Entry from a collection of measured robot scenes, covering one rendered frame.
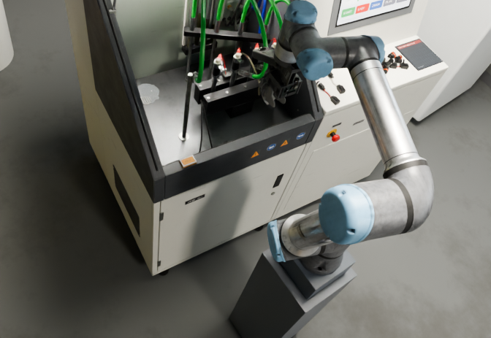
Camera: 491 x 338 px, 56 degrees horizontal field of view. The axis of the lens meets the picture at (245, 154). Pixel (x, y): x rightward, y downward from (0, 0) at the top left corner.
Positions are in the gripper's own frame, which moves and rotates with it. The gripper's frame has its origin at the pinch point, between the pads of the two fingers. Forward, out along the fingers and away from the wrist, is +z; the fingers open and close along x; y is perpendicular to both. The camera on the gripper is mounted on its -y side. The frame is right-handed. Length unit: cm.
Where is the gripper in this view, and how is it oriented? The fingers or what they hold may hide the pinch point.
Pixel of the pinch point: (267, 98)
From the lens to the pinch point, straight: 139.0
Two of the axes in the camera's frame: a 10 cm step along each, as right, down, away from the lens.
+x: 8.5, -3.2, 4.1
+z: -1.7, 5.6, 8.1
